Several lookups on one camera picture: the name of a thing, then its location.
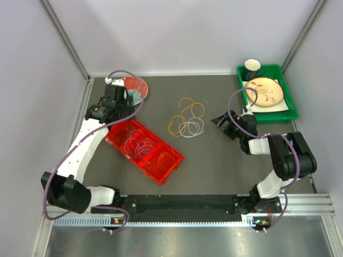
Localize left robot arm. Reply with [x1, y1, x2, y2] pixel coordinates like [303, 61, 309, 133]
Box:
[41, 79, 135, 214]

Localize green plastic bin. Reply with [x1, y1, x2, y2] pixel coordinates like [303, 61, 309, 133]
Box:
[236, 64, 299, 124]

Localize orange cable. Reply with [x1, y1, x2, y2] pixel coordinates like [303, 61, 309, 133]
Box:
[143, 151, 180, 177]

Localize dark green mug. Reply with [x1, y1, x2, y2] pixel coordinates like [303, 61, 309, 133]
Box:
[242, 59, 266, 81]

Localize blue cable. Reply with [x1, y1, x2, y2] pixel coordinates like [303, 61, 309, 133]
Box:
[132, 144, 153, 160]

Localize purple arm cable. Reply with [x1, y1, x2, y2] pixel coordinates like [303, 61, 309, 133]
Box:
[227, 87, 301, 233]
[42, 70, 147, 233]

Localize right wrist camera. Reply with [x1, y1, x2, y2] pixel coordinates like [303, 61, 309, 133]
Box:
[242, 104, 253, 116]

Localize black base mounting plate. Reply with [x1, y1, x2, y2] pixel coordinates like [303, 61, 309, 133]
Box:
[91, 194, 282, 222]

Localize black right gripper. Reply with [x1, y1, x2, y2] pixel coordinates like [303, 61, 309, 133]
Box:
[212, 109, 245, 140]

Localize pink cable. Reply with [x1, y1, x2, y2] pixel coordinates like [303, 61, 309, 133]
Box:
[123, 130, 156, 161]

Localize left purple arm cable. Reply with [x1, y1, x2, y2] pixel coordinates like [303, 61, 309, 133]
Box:
[42, 70, 147, 233]

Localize aluminium frame rail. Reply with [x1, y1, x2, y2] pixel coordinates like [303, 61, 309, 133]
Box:
[32, 193, 342, 256]

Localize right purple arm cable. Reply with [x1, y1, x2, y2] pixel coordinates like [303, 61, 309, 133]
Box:
[227, 87, 301, 233]

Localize beige bird plate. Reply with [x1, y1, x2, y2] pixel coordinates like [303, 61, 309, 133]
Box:
[245, 77, 284, 107]

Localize yellow cable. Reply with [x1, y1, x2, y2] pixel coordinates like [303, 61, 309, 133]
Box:
[168, 96, 206, 138]

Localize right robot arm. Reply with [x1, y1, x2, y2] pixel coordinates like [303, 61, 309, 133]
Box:
[211, 110, 317, 214]

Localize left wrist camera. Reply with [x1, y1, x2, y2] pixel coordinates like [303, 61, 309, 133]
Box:
[105, 77, 125, 87]

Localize red compartment tray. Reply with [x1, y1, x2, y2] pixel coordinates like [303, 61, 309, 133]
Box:
[105, 120, 185, 185]

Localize red floral plate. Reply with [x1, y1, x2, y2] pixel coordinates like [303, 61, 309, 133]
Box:
[121, 77, 148, 105]

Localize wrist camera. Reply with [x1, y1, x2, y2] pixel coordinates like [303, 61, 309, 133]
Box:
[242, 104, 253, 116]
[105, 77, 125, 87]

